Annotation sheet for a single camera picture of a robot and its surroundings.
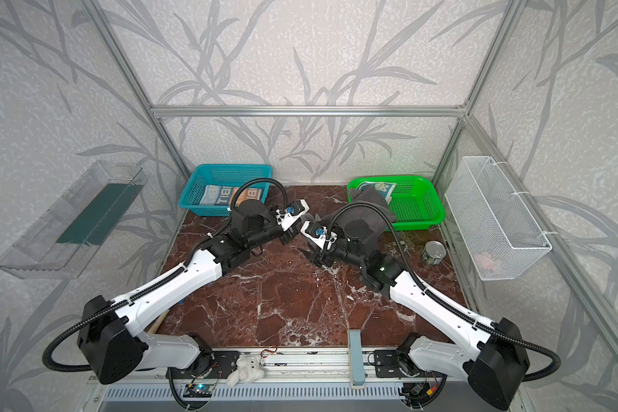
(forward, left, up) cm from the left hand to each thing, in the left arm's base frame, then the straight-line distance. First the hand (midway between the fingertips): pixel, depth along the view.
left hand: (308, 206), depth 73 cm
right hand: (-5, -1, -2) cm, 5 cm away
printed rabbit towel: (+30, +41, -30) cm, 59 cm away
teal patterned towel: (+31, -31, -25) cm, 51 cm away
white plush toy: (-37, +15, -25) cm, 48 cm away
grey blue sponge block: (-33, -15, -29) cm, 46 cm away
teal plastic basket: (+39, +39, -27) cm, 62 cm away
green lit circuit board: (-42, +30, -32) cm, 61 cm away
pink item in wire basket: (-12, -51, -9) cm, 53 cm away
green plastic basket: (+28, -46, -31) cm, 62 cm away
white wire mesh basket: (-13, -47, +6) cm, 49 cm away
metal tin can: (-2, -44, -24) cm, 50 cm away
